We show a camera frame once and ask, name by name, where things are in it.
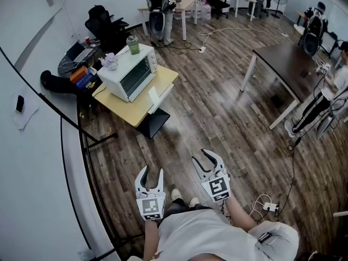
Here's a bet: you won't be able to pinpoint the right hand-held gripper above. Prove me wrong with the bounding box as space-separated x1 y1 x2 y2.
191 148 232 203

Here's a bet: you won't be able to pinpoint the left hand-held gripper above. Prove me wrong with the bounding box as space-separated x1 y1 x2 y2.
134 165 167 222

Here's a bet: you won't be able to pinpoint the white glass oven door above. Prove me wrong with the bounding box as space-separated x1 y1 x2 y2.
126 71 175 115

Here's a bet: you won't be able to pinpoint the person's right forearm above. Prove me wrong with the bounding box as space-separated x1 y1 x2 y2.
223 194 258 232

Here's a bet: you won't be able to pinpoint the person's left forearm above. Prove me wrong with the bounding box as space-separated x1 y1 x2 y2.
142 218 161 261

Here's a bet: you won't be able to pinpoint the white toaster oven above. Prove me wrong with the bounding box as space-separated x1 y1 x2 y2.
97 43 158 103

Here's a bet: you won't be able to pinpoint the person's dark trousers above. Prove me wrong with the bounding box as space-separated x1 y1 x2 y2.
163 198 215 220

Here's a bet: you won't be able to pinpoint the person's white t-shirt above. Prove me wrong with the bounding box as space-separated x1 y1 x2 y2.
156 208 300 261

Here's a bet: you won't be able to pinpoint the light wooden desk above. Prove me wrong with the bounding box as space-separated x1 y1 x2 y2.
92 64 179 140

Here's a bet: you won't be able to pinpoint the whiteboard on black stand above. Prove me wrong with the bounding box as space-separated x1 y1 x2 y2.
0 46 145 261

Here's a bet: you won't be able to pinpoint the blue box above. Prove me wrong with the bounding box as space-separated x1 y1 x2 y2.
75 73 95 89

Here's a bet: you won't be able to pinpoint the dark brown table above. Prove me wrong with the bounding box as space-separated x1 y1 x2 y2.
239 41 327 131

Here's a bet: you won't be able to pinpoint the purple artificial flowers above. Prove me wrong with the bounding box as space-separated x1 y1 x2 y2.
100 52 119 72

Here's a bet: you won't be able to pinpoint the orange box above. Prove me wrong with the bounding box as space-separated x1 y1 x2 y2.
70 65 88 83

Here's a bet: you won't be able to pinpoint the green shaker bottle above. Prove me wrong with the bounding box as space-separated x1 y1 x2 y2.
126 35 140 55

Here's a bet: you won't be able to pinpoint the round dark marble table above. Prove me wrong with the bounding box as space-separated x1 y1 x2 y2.
57 38 101 74

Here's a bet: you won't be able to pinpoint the grey laptop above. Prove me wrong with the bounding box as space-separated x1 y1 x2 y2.
65 41 94 64

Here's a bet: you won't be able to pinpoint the clear water jug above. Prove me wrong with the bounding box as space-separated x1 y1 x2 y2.
191 0 202 19
200 1 212 21

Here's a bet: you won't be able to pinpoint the black white backpack rig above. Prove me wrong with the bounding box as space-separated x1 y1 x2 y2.
301 15 325 57
146 0 167 36

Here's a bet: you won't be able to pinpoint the wooden table white legs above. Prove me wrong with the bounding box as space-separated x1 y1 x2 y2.
137 0 198 41

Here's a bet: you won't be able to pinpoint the white floor cable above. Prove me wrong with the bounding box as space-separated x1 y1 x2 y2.
198 27 289 51
248 193 272 224

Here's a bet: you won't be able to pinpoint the black floor cable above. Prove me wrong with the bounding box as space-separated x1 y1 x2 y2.
274 136 303 218
150 40 192 51

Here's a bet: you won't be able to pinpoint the black shoulder strap buckle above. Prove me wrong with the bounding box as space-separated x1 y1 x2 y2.
258 231 272 244

